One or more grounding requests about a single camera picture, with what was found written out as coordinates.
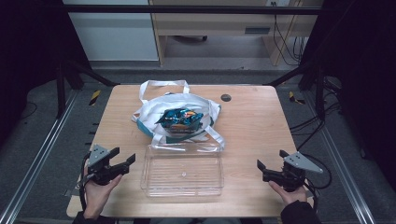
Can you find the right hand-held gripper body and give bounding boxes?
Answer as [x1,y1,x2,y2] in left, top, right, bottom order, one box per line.
[262,151,324,193]

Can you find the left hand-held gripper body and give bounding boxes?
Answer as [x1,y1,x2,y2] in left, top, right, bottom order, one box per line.
[86,144,130,187]

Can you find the clear plastic storage box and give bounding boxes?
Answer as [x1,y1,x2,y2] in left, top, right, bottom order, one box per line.
[139,142,226,199]

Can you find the blue snack packet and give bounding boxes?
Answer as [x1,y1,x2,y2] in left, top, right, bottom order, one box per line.
[154,107,205,136]

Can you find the white tote bag teal trim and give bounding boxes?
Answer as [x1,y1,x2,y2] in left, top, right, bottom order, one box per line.
[131,79,227,151]

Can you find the person's right hand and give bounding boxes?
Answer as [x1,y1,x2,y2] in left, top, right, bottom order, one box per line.
[268,180,310,207]

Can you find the person's left hand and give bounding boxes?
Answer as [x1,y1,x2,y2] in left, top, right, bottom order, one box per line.
[82,173,124,220]

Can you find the yellow black floor tape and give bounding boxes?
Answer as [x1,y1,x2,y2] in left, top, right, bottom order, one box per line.
[88,89,103,107]
[287,90,306,105]

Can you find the black metal stand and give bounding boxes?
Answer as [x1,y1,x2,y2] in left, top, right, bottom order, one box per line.
[55,59,121,119]
[263,61,329,123]

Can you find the black curtain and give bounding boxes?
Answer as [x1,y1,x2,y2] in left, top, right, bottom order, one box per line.
[298,0,396,192]
[0,0,92,148]

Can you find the white cabinet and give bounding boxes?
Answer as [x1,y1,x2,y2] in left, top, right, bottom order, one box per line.
[61,0,161,63]

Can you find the light wooden desk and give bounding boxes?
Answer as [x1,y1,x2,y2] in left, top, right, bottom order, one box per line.
[148,0,325,67]

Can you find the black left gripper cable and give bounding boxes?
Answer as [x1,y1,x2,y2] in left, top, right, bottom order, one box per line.
[78,152,93,213]

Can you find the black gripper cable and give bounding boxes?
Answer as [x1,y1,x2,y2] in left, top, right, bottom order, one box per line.
[300,152,333,216]
[78,152,93,213]

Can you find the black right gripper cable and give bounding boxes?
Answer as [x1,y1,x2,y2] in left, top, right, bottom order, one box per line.
[300,152,333,216]

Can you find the black floor cables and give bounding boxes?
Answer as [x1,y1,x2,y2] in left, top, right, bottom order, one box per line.
[289,77,345,152]

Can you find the aluminium floor rail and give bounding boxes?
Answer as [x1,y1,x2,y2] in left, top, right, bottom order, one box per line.
[0,89,81,224]
[302,89,377,224]

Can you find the thin black floor cable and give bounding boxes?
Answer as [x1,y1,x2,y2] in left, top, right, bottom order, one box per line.
[19,100,39,121]

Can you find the black hanging desk cables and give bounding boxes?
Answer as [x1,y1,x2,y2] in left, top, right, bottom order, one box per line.
[271,1,308,67]

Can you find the black horizontal frame bar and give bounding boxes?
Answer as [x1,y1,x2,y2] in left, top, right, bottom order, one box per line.
[61,4,323,16]

